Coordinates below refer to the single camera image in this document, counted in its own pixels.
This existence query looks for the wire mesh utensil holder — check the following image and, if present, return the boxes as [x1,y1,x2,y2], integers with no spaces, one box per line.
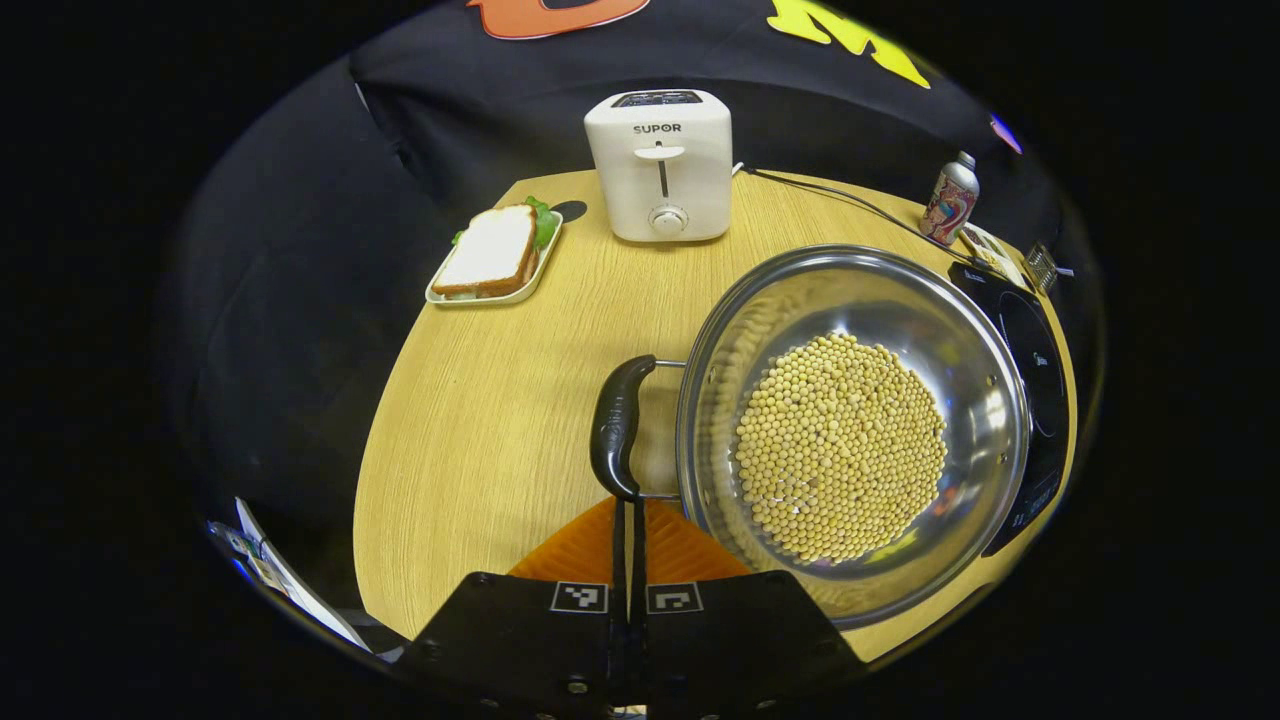
[1025,243,1076,291]

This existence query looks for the white toaster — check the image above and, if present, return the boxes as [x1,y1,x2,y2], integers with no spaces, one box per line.
[584,89,734,243]

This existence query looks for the silver printed drink bottle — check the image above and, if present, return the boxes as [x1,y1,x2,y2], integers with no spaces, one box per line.
[920,151,981,247]

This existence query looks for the black induction cooktop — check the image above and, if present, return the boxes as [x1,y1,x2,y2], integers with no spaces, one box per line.
[948,262,1073,558]

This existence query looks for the stainless steel pot black handles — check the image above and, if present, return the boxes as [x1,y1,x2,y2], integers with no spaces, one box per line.
[590,245,1031,631]

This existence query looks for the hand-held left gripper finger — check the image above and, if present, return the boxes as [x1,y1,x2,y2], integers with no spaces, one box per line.
[632,497,869,716]
[400,497,633,716]

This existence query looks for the black power cable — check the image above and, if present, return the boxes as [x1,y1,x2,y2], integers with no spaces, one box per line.
[733,163,986,266]

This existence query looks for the white divided spice dish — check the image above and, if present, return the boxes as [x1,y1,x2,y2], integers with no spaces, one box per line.
[960,225,1031,291]

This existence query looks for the toy sandwich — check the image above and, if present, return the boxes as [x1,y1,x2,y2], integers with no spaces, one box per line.
[432,196,561,298]

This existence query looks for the white rectangular tray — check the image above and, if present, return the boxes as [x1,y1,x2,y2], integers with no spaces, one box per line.
[425,210,564,307]

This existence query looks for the heap of yellow soybeans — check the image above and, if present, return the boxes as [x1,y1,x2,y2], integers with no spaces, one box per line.
[735,333,949,564]

